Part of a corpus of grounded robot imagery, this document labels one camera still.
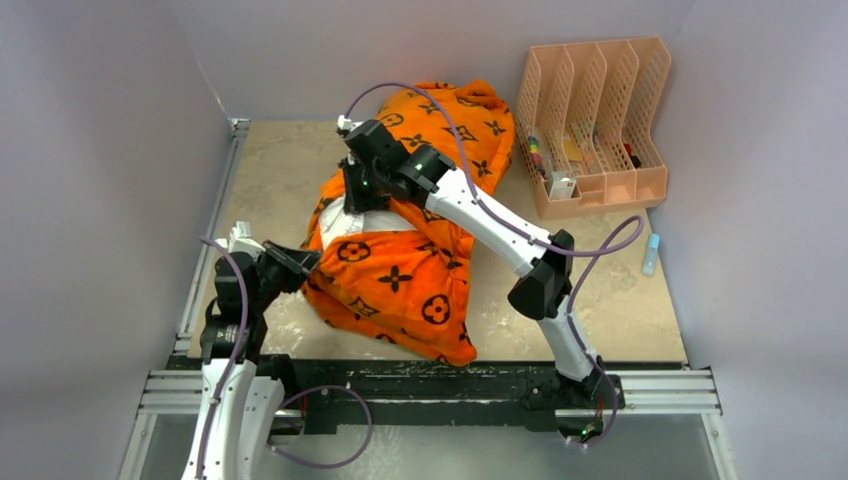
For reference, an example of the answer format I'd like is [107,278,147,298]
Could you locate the red black round object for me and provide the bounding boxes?
[623,143,642,169]

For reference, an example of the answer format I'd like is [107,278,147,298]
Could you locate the orange patterned pillowcase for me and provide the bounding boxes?
[304,79,515,366]

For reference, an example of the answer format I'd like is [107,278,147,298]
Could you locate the white pillow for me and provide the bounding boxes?
[318,197,416,249]

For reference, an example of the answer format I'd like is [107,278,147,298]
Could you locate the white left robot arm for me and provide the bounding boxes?
[182,240,321,479]

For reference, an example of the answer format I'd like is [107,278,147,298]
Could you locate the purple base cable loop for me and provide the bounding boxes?
[264,384,374,470]

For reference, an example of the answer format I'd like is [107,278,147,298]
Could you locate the light blue glue stick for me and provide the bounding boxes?
[641,233,660,277]

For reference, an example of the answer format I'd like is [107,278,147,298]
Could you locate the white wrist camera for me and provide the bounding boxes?
[222,221,265,259]
[336,114,362,138]

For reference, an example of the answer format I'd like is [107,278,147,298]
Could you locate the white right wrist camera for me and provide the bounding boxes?
[336,114,362,138]

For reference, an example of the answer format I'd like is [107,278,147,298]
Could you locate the set of coloured markers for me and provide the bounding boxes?
[527,135,548,180]

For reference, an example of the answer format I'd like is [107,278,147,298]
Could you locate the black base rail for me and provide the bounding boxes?
[165,354,624,435]

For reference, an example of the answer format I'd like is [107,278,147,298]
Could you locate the aluminium frame rails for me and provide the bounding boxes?
[120,120,735,479]

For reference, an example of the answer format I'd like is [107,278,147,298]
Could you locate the yellow notepad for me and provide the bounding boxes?
[563,135,584,163]

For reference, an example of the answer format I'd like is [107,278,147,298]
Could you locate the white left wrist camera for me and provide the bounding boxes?
[222,221,265,259]

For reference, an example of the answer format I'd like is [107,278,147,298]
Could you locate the small white red box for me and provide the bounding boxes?
[546,171,577,201]

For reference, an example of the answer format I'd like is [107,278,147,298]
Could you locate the pink desk file organizer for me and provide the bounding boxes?
[514,37,672,220]

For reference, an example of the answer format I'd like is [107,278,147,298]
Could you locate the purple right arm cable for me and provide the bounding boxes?
[344,82,645,449]

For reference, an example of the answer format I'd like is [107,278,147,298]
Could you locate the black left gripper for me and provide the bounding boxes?
[249,243,324,313]

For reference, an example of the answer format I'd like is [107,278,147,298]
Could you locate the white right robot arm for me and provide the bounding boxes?
[337,116,619,407]

